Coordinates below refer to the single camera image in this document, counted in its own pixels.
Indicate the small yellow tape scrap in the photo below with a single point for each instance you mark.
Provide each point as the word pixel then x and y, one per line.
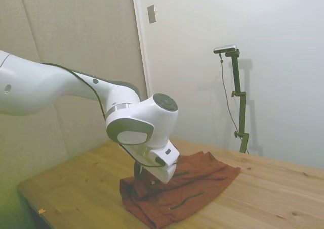
pixel 41 210

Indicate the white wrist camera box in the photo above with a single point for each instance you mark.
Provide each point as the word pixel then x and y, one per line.
pixel 164 154

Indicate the grey wall plate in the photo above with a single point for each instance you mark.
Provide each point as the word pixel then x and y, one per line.
pixel 152 14

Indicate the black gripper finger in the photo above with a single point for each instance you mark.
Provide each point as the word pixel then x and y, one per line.
pixel 137 171

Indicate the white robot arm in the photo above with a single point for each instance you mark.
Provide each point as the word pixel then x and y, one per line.
pixel 76 95

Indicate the rust brown shorts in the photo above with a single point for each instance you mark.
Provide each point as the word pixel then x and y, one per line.
pixel 192 191

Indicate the dark green camera stand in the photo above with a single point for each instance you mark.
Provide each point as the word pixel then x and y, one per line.
pixel 239 92

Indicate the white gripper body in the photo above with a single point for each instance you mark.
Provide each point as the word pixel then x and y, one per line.
pixel 164 174

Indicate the white door frame trim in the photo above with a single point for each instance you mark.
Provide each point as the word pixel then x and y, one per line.
pixel 144 49

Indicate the grey camera on stand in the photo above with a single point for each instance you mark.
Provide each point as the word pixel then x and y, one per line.
pixel 225 48

